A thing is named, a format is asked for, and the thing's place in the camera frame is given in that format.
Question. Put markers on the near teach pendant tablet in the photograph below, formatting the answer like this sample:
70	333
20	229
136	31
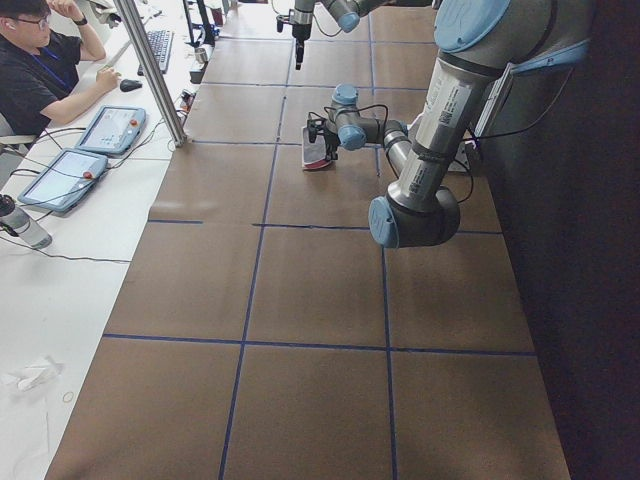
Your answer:
65	181

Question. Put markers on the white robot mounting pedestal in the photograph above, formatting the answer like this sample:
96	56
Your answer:
462	161

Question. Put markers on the metal cup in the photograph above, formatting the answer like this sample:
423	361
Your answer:
201	54

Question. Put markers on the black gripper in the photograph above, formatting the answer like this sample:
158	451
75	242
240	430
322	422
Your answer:
330	137
300	32

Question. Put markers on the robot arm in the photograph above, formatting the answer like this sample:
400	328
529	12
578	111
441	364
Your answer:
476	42
345	13

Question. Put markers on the person in black shirt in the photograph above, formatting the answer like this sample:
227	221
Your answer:
42	42

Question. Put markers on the black computer mouse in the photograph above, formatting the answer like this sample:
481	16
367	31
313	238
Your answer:
129	85

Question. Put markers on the crumpled white tissue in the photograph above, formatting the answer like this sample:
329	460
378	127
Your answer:
39	372

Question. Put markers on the pink towel white edge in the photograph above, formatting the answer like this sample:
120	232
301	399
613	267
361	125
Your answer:
313	155

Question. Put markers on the grey water bottle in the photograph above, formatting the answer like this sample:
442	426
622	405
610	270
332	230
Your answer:
23	225

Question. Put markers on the far teach pendant tablet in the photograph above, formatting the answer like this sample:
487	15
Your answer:
113	130

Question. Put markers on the aluminium frame post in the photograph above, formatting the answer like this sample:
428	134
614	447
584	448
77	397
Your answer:
129	14

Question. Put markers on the black keyboard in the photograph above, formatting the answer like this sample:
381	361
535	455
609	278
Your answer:
160	42

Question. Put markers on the teach pendant tablet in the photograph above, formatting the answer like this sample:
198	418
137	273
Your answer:
65	181
113	130

